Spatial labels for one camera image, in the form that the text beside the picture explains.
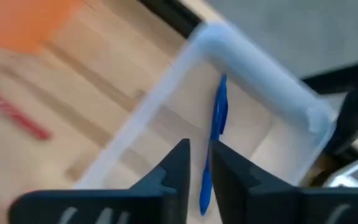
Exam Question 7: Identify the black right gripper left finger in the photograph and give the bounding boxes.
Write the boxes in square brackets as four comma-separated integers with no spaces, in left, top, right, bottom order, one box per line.
[7,139,195,224]

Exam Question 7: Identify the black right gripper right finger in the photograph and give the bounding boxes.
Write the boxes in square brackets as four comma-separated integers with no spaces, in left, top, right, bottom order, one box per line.
[211,140,358,224]

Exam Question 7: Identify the dark blue pen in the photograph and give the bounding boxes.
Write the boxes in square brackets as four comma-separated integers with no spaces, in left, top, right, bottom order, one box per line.
[199,74,229,216]

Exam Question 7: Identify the clear plastic bin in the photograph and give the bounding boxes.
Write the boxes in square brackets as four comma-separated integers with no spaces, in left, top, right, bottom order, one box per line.
[73,21,337,190]

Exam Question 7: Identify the red crayon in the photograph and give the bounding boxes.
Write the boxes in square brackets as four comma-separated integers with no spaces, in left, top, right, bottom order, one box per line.
[0,85,52,141]

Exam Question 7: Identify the orange plastic bin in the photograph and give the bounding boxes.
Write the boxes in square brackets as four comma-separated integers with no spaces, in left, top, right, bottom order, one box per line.
[0,0,83,54]

